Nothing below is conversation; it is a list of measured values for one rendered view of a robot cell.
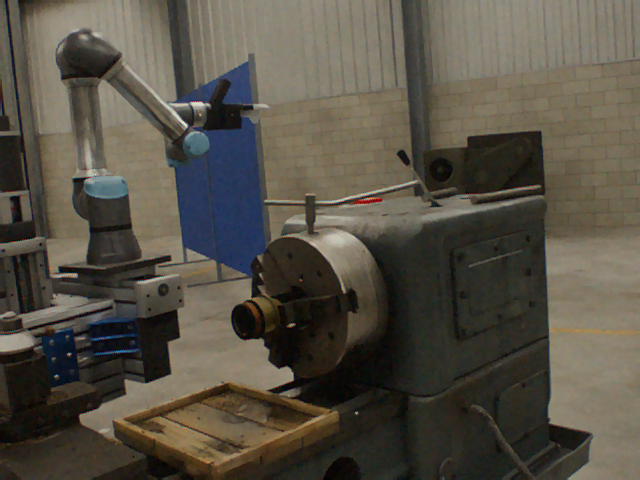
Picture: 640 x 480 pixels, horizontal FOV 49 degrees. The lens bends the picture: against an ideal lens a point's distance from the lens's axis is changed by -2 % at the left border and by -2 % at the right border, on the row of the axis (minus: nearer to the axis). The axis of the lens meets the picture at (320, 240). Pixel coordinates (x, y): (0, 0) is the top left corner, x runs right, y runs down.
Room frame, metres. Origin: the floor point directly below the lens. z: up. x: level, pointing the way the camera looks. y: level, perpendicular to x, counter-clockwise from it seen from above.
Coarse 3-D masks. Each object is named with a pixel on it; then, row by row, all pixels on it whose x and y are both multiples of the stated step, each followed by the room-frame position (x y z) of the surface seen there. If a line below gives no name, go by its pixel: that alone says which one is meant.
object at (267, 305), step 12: (252, 300) 1.41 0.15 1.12; (264, 300) 1.42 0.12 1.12; (276, 300) 1.45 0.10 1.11; (240, 312) 1.43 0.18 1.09; (252, 312) 1.38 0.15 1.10; (264, 312) 1.39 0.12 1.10; (276, 312) 1.41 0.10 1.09; (240, 324) 1.43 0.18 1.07; (252, 324) 1.37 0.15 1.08; (264, 324) 1.39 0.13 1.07; (276, 324) 1.41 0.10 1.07; (240, 336) 1.41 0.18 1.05; (252, 336) 1.38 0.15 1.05; (264, 336) 1.41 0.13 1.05
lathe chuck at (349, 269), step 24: (288, 240) 1.51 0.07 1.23; (312, 240) 1.47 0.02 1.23; (336, 240) 1.49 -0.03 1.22; (288, 264) 1.51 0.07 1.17; (312, 264) 1.46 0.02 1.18; (336, 264) 1.42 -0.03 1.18; (360, 264) 1.46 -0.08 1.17; (312, 288) 1.46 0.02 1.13; (336, 288) 1.41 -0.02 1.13; (360, 288) 1.42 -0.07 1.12; (360, 312) 1.41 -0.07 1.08; (312, 336) 1.47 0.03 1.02; (336, 336) 1.42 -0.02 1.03; (360, 336) 1.42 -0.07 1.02; (312, 360) 1.48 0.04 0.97; (336, 360) 1.42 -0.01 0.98
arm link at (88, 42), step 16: (80, 32) 1.94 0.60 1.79; (96, 32) 1.95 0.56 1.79; (64, 48) 1.96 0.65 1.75; (80, 48) 1.92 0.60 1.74; (96, 48) 1.92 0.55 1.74; (112, 48) 1.94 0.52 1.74; (80, 64) 1.94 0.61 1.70; (96, 64) 1.92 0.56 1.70; (112, 64) 1.93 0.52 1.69; (112, 80) 1.95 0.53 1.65; (128, 80) 1.96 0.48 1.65; (128, 96) 1.97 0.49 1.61; (144, 96) 1.98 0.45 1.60; (144, 112) 2.00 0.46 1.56; (160, 112) 2.00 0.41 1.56; (160, 128) 2.02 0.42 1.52; (176, 128) 2.02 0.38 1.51; (176, 144) 2.04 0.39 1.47; (192, 144) 2.02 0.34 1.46; (208, 144) 2.05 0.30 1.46
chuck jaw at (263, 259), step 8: (256, 256) 1.53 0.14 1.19; (264, 256) 1.54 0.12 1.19; (272, 256) 1.55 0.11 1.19; (256, 264) 1.53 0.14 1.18; (264, 264) 1.52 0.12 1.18; (272, 264) 1.53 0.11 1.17; (256, 272) 1.53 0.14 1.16; (264, 272) 1.50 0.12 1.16; (272, 272) 1.51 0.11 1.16; (280, 272) 1.53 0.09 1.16; (256, 280) 1.50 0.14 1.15; (264, 280) 1.49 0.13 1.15; (272, 280) 1.50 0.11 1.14; (280, 280) 1.51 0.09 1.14; (256, 288) 1.50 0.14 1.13; (264, 288) 1.47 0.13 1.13; (272, 288) 1.48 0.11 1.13; (280, 288) 1.49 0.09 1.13; (288, 288) 1.50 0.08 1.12; (296, 288) 1.52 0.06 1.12; (272, 296) 1.47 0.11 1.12; (280, 296) 1.49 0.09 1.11; (288, 296) 1.53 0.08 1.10
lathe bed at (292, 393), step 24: (288, 384) 1.65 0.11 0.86; (312, 384) 1.62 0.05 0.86; (336, 384) 1.64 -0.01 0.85; (336, 408) 1.46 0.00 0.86; (360, 408) 1.44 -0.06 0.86; (384, 408) 1.43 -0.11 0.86; (336, 432) 1.33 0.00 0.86; (360, 432) 1.40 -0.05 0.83; (384, 432) 1.45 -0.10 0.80; (288, 456) 1.24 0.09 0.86; (312, 456) 1.31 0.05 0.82; (336, 456) 1.35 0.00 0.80; (360, 456) 1.40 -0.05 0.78; (384, 456) 1.45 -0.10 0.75
